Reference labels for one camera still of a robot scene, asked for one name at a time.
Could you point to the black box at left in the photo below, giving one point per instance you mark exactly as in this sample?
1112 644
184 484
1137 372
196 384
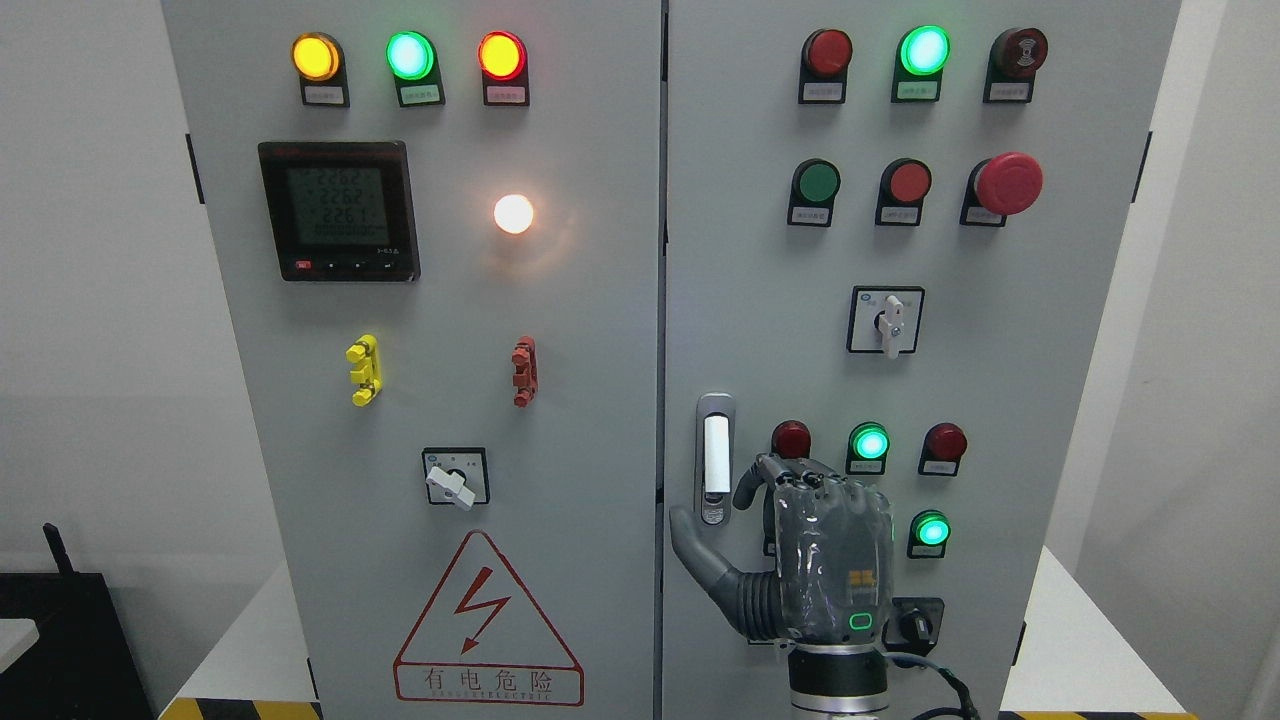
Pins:
80 666

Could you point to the green lamp top right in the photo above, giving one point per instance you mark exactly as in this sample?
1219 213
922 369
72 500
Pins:
920 61

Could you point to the yellow indicator lamp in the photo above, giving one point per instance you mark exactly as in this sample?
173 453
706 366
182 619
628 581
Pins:
321 65

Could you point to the green lamp middle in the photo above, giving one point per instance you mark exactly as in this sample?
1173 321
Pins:
867 449

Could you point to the left door rotary selector switch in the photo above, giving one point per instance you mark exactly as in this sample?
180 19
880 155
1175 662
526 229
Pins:
456 476

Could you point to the dark red lamp top right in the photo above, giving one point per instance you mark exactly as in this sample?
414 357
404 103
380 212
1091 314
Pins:
824 65

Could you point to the green indicator lamp top left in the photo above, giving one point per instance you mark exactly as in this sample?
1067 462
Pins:
415 68

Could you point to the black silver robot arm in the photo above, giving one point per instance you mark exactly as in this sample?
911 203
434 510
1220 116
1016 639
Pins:
837 680

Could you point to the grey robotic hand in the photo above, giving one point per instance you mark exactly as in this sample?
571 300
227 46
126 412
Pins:
831 590

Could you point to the dark red lamp middle left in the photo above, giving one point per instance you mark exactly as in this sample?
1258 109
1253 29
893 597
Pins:
791 439

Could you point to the red triangle warning sticker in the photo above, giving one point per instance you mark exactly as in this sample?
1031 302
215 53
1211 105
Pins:
483 638

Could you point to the green lamp lower right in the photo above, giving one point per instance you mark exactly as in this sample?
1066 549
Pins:
928 535

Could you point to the white rotary switch upper right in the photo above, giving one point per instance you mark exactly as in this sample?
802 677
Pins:
885 320

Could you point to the red push button upper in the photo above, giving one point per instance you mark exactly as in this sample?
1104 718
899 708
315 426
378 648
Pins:
902 189

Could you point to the red black buzzer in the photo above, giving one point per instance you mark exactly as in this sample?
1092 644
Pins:
1014 60

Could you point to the green push button upper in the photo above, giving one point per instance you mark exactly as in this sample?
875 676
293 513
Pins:
813 189

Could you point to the dark red lamp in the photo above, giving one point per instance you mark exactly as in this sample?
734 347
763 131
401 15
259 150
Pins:
791 439
944 446
824 65

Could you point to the white lit indicator lamp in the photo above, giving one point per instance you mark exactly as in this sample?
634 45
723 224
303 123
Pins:
513 213

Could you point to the red lit indicator lamp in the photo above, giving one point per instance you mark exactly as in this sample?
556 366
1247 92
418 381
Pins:
504 62

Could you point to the white platform base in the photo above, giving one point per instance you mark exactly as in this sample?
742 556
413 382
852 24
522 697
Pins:
1072 659

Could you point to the grey left cabinet door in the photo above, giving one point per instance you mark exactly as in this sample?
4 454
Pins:
572 476

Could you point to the black rotary knob switch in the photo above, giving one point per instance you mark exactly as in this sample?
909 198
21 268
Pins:
914 625

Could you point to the grey cabinet door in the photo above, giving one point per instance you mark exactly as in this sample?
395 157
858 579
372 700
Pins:
760 309
572 476

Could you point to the red emergency stop button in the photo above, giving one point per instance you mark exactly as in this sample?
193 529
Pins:
1001 186

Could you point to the dark red lamp middle right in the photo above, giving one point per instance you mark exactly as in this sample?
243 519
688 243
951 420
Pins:
944 446

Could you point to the grey right cabinet door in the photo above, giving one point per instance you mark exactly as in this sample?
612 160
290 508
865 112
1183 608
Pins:
760 309

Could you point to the black digital power meter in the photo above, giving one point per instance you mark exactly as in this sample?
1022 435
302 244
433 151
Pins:
341 211

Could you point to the silver door handle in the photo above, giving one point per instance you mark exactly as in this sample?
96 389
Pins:
713 457

